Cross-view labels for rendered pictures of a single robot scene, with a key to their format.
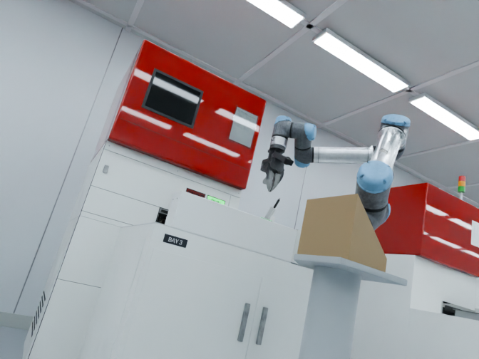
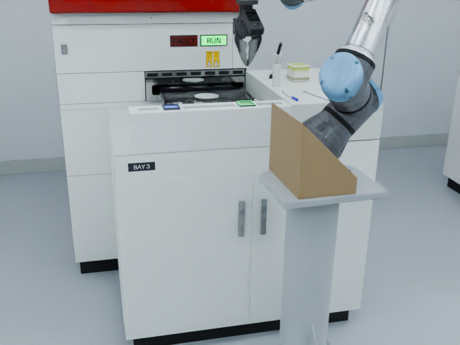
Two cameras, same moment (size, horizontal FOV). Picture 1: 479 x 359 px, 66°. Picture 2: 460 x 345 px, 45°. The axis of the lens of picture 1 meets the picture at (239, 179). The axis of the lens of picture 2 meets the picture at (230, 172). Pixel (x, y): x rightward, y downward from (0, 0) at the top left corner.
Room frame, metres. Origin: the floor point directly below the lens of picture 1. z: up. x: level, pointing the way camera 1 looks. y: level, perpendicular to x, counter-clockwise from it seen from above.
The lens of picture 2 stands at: (-0.28, -0.48, 1.43)
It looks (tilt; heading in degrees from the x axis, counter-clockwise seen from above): 21 degrees down; 12
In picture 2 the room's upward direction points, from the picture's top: 1 degrees clockwise
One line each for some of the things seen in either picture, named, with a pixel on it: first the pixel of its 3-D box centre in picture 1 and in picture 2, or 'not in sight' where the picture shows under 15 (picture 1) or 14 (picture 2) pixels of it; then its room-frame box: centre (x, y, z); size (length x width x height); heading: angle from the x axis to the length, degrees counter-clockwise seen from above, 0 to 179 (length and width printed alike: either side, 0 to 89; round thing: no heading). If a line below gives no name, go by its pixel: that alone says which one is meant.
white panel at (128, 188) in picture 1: (169, 201); (154, 59); (1.99, 0.34, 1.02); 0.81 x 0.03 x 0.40; 115
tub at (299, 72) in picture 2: not in sight; (298, 72); (2.00, -0.28, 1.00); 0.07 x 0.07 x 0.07; 29
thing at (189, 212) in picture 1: (234, 229); (210, 126); (1.51, -0.03, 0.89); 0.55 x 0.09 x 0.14; 115
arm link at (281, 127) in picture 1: (282, 128); not in sight; (1.58, -0.14, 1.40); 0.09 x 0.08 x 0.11; 71
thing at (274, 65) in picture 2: (269, 219); (275, 68); (1.88, -0.20, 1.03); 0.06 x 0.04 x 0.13; 25
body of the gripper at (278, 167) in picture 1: (274, 160); (246, 18); (1.59, -0.13, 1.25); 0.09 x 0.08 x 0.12; 25
